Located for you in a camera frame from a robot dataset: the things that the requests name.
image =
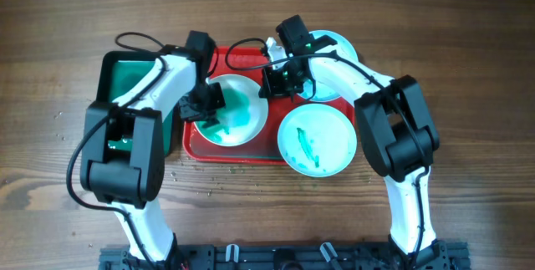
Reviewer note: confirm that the red plastic tray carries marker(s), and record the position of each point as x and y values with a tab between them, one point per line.
263	148

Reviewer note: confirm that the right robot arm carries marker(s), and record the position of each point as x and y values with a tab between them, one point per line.
396	130

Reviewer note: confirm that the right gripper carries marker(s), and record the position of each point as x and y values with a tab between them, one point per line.
270	89

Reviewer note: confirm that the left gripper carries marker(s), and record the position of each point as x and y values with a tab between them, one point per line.
193	114

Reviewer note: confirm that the green cleaning sponge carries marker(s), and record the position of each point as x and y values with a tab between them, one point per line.
209	123

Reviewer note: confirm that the black tray with green water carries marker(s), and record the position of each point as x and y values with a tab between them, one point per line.
120	72

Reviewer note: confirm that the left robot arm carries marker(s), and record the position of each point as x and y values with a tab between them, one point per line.
122	154

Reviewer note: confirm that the white plate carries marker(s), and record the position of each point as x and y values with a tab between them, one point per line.
243	116

